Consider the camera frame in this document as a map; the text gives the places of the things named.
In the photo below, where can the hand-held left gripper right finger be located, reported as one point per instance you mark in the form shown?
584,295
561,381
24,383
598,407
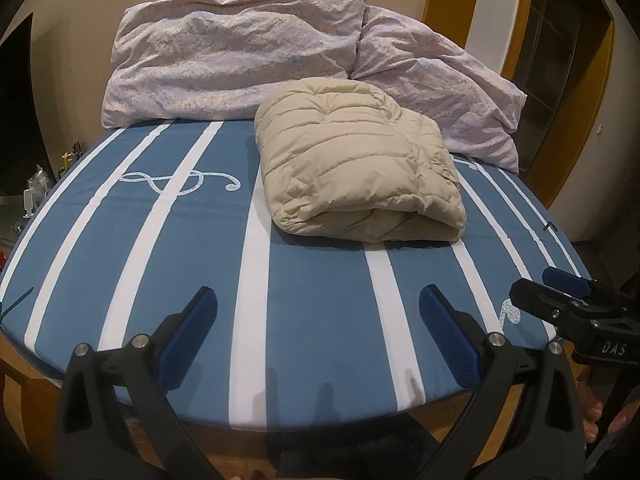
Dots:
450,335

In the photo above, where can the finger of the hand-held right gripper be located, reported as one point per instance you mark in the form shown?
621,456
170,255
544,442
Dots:
545,300
570,282

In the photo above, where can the blue white striped bed sheet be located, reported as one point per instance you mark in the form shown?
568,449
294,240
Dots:
150,260

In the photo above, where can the dark furniture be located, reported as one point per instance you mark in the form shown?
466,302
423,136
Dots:
20,110

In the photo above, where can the person's foot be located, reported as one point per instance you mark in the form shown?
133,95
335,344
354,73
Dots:
592,420

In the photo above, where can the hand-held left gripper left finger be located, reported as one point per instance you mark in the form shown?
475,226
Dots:
192,330

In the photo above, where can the dark glass door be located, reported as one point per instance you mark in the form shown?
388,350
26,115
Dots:
555,75

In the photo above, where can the small yellow object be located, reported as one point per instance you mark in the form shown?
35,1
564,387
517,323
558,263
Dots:
63,161

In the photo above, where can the beige puffer jacket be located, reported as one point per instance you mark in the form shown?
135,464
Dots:
340,170

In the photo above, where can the small white object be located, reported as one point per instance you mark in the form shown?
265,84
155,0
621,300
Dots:
30,201

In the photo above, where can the yellow wooden door frame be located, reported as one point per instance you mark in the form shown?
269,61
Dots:
520,20

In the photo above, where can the lilac patterned pillow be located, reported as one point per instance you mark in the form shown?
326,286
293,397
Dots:
225,55
430,85

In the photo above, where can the wooden bed frame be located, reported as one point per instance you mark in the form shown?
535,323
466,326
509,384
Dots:
30,375

